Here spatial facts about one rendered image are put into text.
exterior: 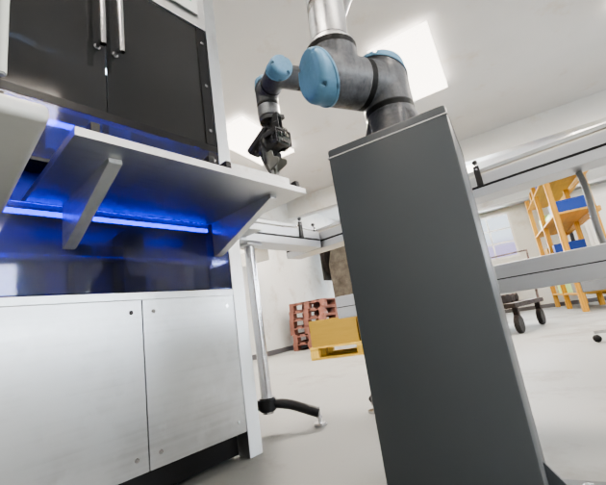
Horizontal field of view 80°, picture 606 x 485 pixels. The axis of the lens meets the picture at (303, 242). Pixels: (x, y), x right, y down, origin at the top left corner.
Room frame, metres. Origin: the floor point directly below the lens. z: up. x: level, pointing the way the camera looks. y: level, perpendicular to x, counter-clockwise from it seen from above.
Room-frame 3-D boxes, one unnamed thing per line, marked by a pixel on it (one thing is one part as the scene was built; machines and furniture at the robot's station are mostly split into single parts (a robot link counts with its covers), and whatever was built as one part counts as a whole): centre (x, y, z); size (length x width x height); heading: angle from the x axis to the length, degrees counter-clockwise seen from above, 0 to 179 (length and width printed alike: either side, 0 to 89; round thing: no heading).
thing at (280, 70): (1.01, -0.01, 1.21); 0.11 x 0.11 x 0.08; 25
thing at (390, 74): (0.77, -0.24, 0.96); 0.13 x 0.12 x 0.14; 115
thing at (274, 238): (1.81, 0.17, 0.92); 0.69 x 0.15 x 0.16; 140
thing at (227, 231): (1.24, 0.20, 0.80); 0.34 x 0.03 x 0.13; 50
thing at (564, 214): (6.50, -4.72, 1.21); 2.62 x 0.73 x 2.42; 151
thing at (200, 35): (1.38, 0.32, 1.40); 0.05 x 0.01 x 0.80; 140
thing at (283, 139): (1.09, 0.04, 1.06); 0.09 x 0.08 x 0.12; 50
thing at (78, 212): (0.86, 0.53, 0.80); 0.34 x 0.03 x 0.13; 50
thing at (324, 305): (6.76, -0.11, 0.40); 1.09 x 0.75 x 0.81; 151
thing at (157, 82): (1.24, 0.45, 1.51); 0.43 x 0.01 x 0.59; 140
